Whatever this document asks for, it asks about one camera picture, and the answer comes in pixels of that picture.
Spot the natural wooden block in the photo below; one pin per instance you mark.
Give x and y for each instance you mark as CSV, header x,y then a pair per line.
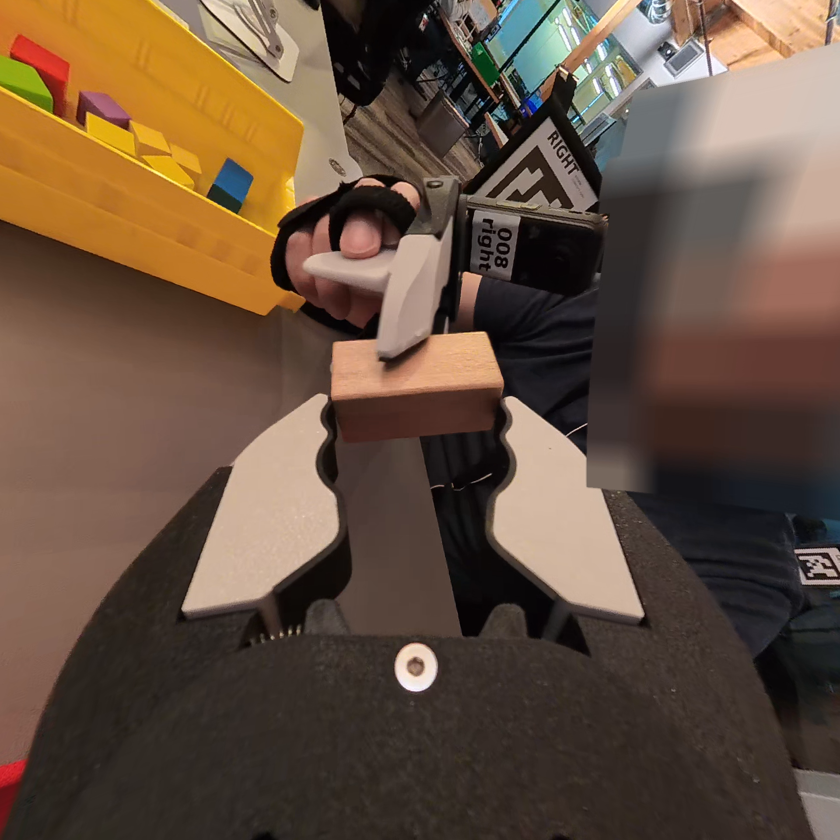
x,y
420,400

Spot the red plastic bin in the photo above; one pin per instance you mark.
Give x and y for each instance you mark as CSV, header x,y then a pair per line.
x,y
8,787

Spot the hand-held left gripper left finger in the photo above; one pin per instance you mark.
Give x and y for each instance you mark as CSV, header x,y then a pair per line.
x,y
262,531

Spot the red wooden block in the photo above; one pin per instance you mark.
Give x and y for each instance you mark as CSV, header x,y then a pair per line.
x,y
39,65

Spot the teal glass partition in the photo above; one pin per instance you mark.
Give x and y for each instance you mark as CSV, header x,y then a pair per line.
x,y
544,39

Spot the purple wooden block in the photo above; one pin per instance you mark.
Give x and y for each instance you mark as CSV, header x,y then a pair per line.
x,y
105,108

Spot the yellow cube block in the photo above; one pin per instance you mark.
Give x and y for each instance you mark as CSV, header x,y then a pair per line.
x,y
187,157

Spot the person's dark clothing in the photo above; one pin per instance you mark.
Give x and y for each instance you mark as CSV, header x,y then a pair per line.
x,y
538,341

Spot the green box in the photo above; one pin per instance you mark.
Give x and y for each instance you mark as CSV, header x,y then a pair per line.
x,y
487,62

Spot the yellow plastic bin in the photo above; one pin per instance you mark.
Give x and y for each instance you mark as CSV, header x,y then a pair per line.
x,y
131,216

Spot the person's right hand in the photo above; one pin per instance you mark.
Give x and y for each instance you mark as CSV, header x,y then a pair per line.
x,y
358,239

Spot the small black-white marker tag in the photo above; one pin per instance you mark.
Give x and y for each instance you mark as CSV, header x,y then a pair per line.
x,y
820,564

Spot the grey waste bin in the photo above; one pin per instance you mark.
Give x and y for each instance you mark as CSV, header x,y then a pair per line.
x,y
443,124

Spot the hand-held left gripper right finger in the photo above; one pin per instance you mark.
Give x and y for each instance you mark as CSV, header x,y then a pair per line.
x,y
564,531

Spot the person's right forearm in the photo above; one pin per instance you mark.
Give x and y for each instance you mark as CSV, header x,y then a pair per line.
x,y
469,302

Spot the white metal stand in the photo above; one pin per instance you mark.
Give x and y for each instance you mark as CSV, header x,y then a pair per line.
x,y
226,29

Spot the yellow wooden block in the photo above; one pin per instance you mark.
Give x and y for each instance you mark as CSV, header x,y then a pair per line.
x,y
167,172
108,131
151,138

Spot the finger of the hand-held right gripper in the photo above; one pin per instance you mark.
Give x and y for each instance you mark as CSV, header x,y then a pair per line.
x,y
410,295

